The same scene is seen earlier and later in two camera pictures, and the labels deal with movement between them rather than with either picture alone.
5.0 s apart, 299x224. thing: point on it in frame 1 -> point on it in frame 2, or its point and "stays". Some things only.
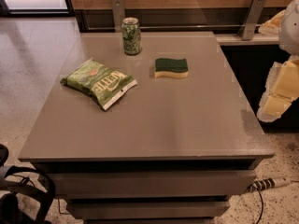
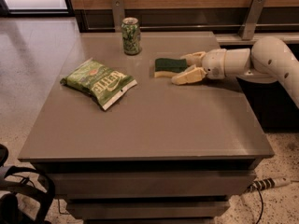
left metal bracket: [119, 13] stays
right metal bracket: [248, 28] stays
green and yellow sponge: [171, 67] stays
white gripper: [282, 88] -> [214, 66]
